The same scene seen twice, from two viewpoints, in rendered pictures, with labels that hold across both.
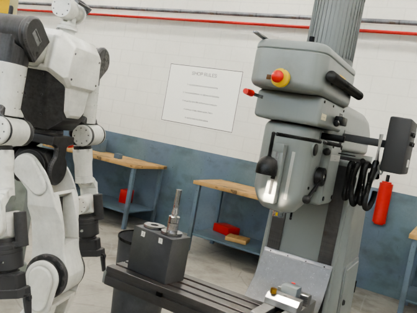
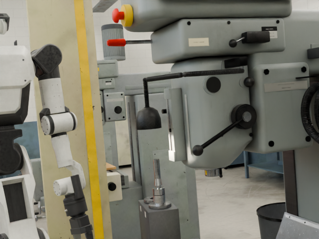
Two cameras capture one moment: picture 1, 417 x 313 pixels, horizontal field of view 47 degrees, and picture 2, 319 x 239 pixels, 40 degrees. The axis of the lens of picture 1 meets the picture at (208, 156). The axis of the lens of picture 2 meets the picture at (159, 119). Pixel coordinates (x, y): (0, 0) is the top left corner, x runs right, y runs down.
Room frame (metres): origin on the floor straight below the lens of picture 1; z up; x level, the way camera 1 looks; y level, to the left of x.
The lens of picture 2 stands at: (0.68, -1.04, 1.53)
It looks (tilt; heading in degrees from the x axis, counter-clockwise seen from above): 3 degrees down; 41
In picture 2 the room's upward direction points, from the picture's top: 5 degrees counter-clockwise
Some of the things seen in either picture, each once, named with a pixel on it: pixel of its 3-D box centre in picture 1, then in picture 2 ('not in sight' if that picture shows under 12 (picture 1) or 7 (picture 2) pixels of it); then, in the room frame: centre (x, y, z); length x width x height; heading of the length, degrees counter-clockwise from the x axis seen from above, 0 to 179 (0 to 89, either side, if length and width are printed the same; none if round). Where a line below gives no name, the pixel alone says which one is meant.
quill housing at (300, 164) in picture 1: (287, 166); (209, 112); (1.77, -0.30, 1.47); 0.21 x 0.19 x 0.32; 62
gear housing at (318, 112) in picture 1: (301, 112); (215, 41); (1.80, -0.31, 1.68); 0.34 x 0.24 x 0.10; 152
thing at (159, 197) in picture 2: (172, 225); (159, 197); (1.95, 0.09, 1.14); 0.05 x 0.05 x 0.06
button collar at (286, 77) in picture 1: (280, 77); (126, 15); (1.56, -0.18, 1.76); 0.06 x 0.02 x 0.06; 62
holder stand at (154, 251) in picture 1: (159, 251); (158, 225); (1.98, 0.13, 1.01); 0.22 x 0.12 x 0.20; 53
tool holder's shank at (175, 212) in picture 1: (177, 202); (157, 173); (1.95, 0.09, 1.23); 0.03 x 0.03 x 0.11
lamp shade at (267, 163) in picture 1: (267, 164); (148, 117); (1.60, -0.20, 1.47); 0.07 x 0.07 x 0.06
